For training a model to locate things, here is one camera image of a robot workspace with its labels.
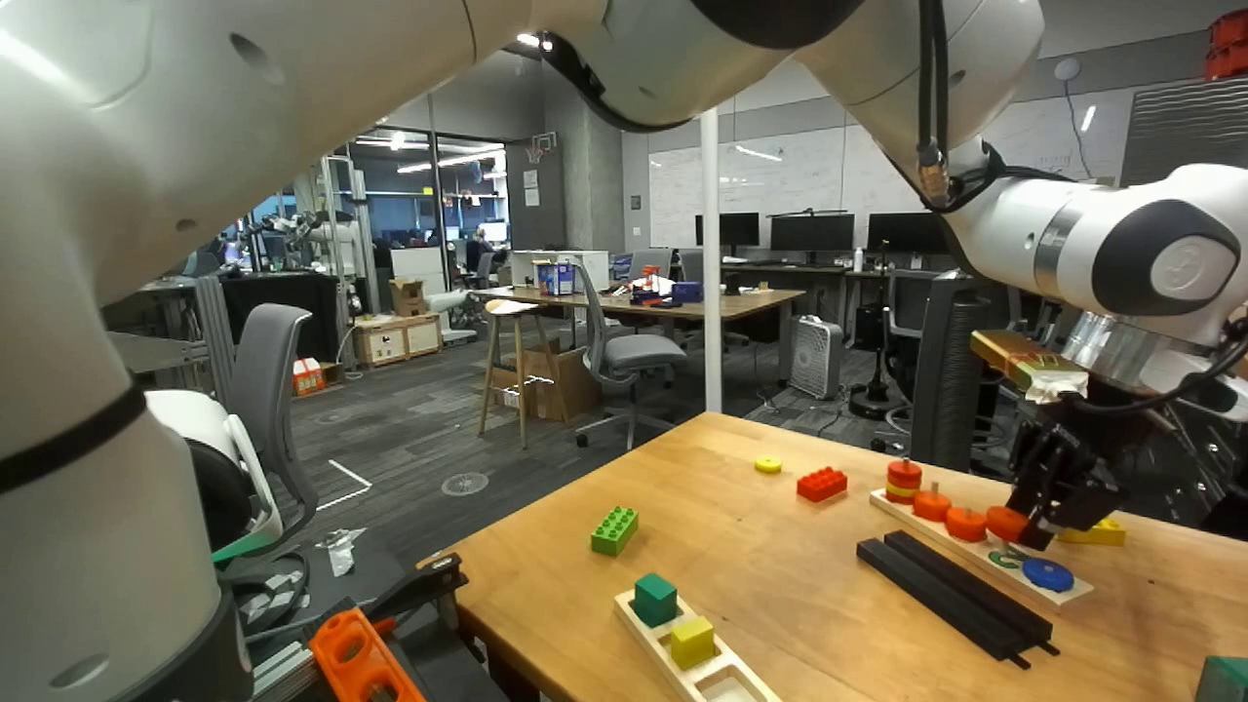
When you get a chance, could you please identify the stacked orange rings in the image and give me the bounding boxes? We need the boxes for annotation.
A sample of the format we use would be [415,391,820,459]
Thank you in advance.
[883,457,929,508]

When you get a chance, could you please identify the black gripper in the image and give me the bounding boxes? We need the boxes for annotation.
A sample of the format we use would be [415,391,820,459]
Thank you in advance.
[1007,399,1237,544]

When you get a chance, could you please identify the yellow round disc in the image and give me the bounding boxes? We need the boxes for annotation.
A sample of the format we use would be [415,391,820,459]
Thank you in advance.
[753,457,784,474]

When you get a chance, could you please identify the grey office chair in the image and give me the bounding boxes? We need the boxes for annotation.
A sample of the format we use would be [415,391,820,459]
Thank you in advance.
[196,277,316,525]

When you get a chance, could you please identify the blue disc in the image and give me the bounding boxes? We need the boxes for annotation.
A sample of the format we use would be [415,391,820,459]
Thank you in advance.
[1024,556,1076,593]

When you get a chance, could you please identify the white wooden sorting tray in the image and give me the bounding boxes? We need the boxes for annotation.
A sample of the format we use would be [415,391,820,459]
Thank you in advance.
[617,593,779,702]

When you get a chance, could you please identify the teal square block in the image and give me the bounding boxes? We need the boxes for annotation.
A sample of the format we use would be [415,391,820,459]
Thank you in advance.
[632,574,679,622]

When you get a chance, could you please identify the wooden stool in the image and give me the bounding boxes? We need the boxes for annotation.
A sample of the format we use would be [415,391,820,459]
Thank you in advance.
[478,295,536,430]

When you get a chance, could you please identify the yellow square block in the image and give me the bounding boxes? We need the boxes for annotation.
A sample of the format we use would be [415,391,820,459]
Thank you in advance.
[667,616,719,672]

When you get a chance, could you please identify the orange ring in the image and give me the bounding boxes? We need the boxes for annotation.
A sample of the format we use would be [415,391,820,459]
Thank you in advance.
[911,483,957,525]
[943,504,992,544]
[983,504,1035,544]

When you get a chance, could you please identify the green lego brick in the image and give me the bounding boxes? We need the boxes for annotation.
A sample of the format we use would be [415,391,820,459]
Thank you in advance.
[588,508,641,556]

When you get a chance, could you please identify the red lego brick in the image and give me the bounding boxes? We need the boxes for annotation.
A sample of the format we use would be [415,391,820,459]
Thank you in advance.
[797,469,846,504]

